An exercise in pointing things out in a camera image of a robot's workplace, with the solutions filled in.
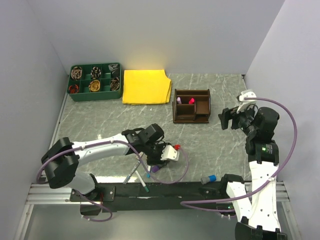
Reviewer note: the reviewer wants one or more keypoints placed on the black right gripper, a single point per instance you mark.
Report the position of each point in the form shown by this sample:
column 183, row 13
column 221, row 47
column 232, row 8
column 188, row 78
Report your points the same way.
column 228, row 114

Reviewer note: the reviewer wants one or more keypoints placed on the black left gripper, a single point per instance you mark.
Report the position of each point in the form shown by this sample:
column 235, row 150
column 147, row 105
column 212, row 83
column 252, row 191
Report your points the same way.
column 156, row 160

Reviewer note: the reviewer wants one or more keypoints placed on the pink highlighter marker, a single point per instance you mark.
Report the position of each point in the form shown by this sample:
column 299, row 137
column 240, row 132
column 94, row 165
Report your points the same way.
column 191, row 101

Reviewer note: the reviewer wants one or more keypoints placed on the lilac highlighter marker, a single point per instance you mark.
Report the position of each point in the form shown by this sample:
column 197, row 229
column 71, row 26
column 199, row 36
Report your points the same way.
column 179, row 100

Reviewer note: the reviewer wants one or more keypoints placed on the purple capped marker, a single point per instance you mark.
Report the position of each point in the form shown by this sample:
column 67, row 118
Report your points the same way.
column 155, row 168

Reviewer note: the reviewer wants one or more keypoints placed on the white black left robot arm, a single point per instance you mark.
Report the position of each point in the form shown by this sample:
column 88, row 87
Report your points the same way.
column 64, row 158

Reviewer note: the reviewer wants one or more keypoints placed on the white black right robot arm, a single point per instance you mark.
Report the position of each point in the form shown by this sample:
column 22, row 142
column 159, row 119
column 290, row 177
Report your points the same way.
column 257, row 216

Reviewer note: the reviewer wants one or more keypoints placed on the clear blue ballpoint pen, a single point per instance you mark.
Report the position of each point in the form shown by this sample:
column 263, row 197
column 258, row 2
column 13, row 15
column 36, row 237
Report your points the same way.
column 131, row 173

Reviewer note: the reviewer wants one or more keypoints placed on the white green capped pen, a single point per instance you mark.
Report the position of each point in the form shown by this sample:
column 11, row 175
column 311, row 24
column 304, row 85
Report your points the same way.
column 142, row 181

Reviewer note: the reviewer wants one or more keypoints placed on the brown wooden desk organizer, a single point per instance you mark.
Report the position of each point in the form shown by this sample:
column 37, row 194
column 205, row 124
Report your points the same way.
column 197, row 113

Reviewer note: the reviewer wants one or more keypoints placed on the yellow folded cloth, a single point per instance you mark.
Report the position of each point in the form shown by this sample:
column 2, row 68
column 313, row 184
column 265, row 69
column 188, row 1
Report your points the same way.
column 146, row 87

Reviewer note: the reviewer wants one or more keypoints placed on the brown dotted rolled tie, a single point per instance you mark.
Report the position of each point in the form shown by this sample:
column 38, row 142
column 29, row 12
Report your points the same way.
column 114, row 84

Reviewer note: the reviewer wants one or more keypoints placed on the yellow brown rolled tie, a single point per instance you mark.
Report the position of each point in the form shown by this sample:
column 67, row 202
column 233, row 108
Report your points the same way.
column 94, row 86

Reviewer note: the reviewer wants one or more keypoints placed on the green compartment tray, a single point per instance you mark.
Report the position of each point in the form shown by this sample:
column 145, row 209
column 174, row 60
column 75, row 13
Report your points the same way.
column 105, row 93

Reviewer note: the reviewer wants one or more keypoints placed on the grey rolled tie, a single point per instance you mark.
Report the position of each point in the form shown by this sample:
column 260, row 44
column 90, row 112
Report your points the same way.
column 114, row 69

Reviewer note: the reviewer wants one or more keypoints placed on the black patterned rolled tie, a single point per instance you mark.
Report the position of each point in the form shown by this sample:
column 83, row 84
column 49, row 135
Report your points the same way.
column 95, row 72

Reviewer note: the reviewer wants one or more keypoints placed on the red black rolled tie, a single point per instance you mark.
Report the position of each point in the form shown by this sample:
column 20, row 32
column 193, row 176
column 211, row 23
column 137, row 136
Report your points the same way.
column 73, row 89

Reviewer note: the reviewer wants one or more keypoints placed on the pink brown rolled tie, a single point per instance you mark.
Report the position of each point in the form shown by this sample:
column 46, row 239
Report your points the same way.
column 76, row 73

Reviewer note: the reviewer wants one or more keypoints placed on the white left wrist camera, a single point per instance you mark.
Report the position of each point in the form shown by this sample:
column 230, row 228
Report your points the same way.
column 169, row 153

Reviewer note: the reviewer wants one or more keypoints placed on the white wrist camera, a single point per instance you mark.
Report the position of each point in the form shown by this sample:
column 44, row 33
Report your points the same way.
column 246, row 99
column 169, row 153

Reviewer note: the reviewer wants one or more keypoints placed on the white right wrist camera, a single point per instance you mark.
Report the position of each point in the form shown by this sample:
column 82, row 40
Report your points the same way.
column 246, row 99

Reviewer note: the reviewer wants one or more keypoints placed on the aluminium frame rail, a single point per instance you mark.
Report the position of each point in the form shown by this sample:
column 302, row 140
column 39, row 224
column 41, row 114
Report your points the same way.
column 69, row 123

